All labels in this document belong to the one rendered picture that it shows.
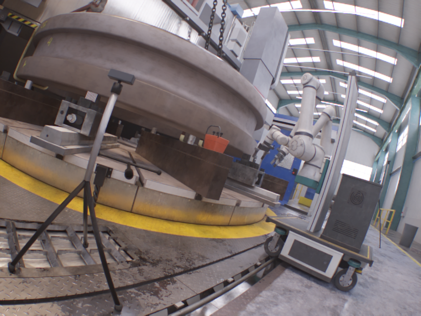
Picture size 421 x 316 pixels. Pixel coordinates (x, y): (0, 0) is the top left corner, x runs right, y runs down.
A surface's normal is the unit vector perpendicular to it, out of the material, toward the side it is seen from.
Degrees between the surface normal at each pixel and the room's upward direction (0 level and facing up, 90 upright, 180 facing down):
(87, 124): 90
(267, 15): 90
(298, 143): 95
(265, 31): 90
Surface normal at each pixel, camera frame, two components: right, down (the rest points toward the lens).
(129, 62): 0.26, 0.09
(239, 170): -0.50, -0.18
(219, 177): 0.55, 0.19
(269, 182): -0.15, -0.06
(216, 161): -0.77, -0.26
